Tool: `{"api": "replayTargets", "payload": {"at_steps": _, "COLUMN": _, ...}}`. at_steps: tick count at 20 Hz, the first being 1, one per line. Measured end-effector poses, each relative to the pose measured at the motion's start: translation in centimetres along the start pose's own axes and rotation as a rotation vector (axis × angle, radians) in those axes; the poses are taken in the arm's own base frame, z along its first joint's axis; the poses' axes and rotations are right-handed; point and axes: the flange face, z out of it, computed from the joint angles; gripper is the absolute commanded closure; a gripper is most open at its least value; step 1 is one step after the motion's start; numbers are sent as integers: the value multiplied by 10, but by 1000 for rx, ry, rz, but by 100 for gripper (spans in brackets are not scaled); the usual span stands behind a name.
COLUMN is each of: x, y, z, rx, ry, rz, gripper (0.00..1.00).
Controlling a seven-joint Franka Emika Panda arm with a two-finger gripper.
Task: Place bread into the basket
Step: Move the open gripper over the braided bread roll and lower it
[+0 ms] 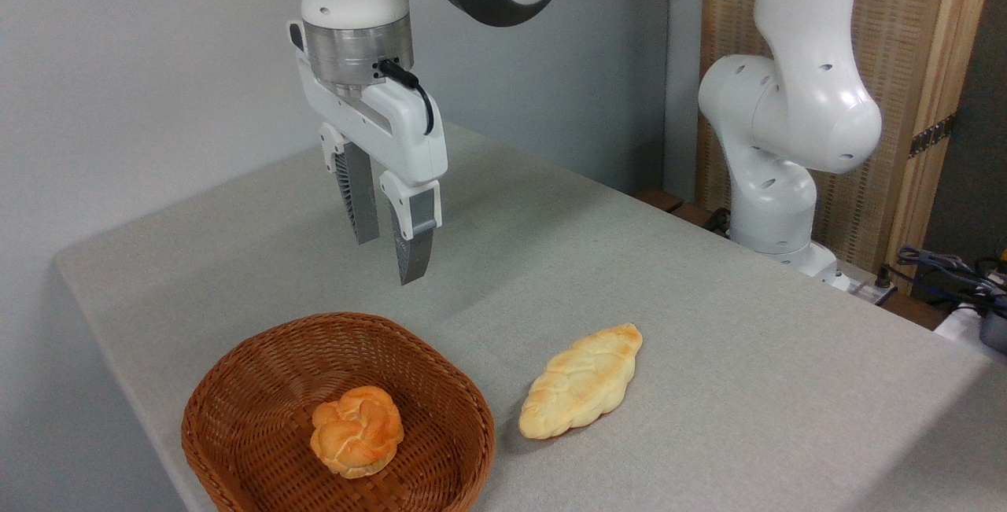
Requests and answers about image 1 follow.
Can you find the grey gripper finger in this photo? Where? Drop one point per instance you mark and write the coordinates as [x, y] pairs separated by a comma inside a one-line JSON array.
[[359, 197], [414, 237]]

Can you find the black metal hinge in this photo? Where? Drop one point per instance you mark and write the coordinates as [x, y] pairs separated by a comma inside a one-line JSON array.
[[931, 135]]

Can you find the brown wicker basket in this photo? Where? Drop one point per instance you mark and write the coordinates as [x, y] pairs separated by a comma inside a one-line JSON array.
[[260, 402]]

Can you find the long braided bread loaf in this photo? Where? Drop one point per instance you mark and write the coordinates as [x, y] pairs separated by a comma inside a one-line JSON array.
[[580, 382]]

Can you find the brown wooden base block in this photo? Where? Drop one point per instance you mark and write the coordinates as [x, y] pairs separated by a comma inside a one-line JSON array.
[[669, 204]]

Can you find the round knotted bread roll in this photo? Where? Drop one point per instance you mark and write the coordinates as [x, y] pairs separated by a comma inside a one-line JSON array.
[[357, 430]]

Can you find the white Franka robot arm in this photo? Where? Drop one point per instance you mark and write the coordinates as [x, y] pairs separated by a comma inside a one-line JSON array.
[[794, 103]]

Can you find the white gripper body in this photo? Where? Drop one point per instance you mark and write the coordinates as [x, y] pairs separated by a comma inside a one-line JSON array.
[[409, 134]]

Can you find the wooden woven screen panel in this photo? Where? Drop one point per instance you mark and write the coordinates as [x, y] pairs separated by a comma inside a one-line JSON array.
[[912, 32]]

